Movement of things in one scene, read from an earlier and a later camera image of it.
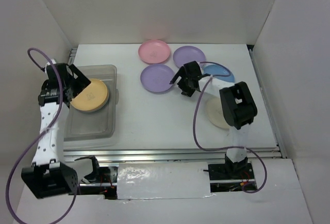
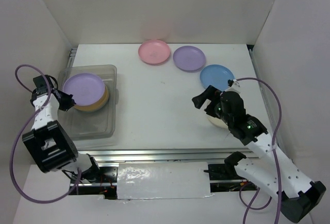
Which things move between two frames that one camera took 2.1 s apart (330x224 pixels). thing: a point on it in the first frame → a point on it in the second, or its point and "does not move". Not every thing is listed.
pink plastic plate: [153, 51] does not move
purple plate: [157, 78] → [87, 89]
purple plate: [186, 54] does not move
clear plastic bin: [80, 125] does not move
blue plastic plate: [216, 69] does not move
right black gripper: [186, 91] → [211, 92]
